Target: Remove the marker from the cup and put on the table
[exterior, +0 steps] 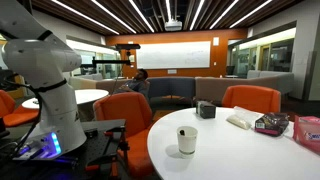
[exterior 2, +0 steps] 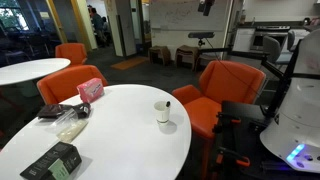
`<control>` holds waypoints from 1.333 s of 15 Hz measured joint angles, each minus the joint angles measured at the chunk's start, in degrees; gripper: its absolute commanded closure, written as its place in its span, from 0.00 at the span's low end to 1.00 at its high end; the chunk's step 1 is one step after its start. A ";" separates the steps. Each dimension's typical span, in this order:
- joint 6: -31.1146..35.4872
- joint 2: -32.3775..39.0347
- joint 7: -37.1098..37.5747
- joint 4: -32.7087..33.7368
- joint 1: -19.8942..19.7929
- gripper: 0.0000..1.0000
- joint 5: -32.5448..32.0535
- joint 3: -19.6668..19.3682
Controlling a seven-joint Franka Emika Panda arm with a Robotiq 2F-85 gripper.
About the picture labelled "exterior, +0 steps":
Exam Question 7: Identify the black camera on stand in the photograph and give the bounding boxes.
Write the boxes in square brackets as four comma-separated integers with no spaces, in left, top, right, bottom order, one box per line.
[80,44,141,68]

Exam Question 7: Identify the grey curved sofa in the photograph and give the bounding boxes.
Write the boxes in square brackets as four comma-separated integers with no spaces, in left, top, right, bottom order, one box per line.
[69,70,294,103]

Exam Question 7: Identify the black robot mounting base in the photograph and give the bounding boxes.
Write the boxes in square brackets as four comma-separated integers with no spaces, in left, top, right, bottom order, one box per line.
[0,120,125,180]

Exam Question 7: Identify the orange chair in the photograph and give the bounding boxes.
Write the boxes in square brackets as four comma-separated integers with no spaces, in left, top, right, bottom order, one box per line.
[93,92,154,178]
[222,85,281,113]
[0,90,38,127]

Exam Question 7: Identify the white wall whiteboard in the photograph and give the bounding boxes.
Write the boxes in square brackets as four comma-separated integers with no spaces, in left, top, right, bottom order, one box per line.
[136,41,211,69]

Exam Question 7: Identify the black capped marker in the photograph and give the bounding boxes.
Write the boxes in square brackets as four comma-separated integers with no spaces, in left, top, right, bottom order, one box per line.
[179,130,185,136]

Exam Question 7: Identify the pink snack bag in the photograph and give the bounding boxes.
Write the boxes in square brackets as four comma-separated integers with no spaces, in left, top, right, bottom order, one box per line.
[293,116,320,154]

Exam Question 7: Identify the orange chair far right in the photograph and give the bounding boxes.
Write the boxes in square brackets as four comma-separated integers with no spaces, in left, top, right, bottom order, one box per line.
[222,85,281,113]

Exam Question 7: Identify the clear plastic bag white contents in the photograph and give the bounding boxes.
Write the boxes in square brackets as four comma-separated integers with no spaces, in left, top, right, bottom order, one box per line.
[227,106,262,130]

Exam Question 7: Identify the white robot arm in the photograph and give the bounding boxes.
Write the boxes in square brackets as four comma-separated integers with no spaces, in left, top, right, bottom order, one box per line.
[0,0,86,161]

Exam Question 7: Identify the white paper cup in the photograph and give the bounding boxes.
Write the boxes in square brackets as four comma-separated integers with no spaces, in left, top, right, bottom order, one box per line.
[177,126,198,159]

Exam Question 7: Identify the white round side table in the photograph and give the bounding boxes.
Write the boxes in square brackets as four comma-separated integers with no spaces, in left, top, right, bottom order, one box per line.
[22,89,109,109]

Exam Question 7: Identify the dark purple snack bag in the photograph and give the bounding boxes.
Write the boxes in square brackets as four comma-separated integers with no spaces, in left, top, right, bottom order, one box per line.
[255,113,289,137]

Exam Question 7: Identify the ceiling projector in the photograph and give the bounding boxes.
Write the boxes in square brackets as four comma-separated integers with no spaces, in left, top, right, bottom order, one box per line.
[165,20,182,31]

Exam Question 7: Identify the orange chair near left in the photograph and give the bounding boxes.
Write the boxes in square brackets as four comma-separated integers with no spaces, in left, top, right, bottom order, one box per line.
[93,92,154,178]

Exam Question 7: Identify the orange chair far left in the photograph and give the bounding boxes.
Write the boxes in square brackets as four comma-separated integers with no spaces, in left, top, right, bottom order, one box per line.
[0,90,38,127]

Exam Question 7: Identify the black small box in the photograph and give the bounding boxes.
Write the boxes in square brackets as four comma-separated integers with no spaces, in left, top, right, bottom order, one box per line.
[196,101,216,119]

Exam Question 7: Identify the seated person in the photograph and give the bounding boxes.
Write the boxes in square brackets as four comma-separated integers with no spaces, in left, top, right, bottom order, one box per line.
[115,69,148,95]

